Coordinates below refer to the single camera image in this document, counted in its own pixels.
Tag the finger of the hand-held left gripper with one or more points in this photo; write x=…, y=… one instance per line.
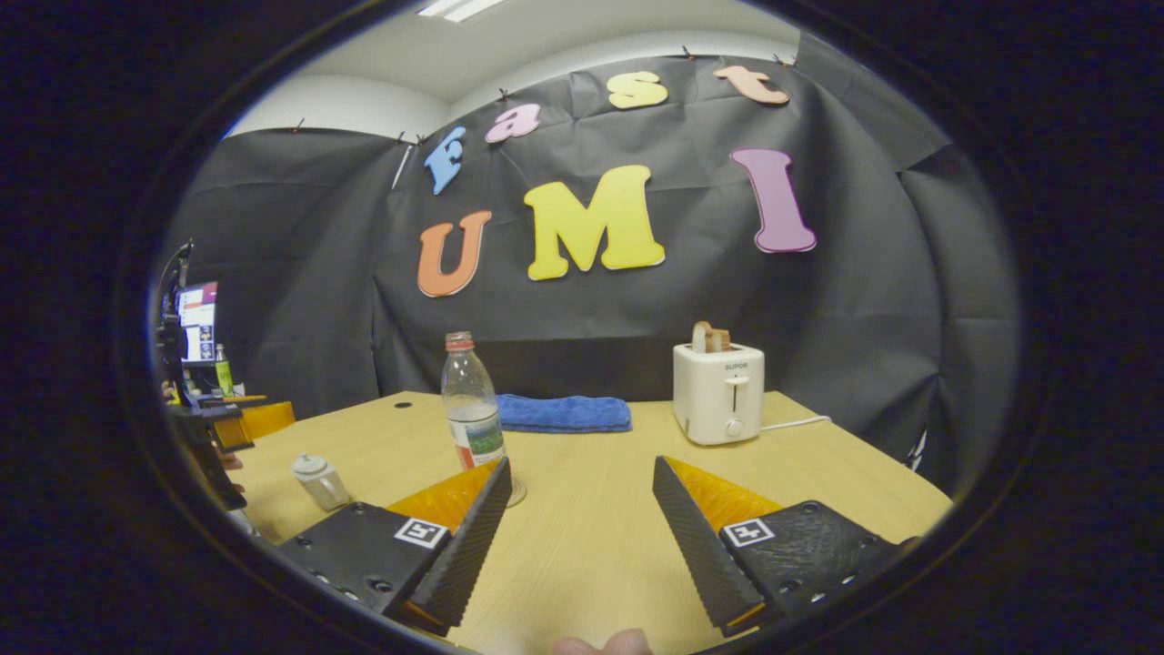
x=264, y=420
x=223, y=400

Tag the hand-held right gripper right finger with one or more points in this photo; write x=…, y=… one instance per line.
x=698, y=555

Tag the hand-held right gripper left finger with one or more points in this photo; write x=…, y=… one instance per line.
x=468, y=546

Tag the white teacup lid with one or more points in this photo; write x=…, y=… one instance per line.
x=309, y=465

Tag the white ceramic teacup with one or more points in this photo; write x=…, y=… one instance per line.
x=327, y=491

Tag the clear plastic water bottle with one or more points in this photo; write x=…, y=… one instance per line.
x=471, y=409

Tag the green drink bottle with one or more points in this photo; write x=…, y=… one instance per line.
x=224, y=373

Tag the computer monitor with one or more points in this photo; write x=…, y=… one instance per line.
x=198, y=323

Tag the white toaster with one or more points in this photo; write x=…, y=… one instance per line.
x=714, y=396

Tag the blue folded towel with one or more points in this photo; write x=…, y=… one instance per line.
x=564, y=414

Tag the bread slice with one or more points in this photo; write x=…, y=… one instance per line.
x=709, y=337

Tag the ceiling light panel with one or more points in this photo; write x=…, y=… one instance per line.
x=459, y=7

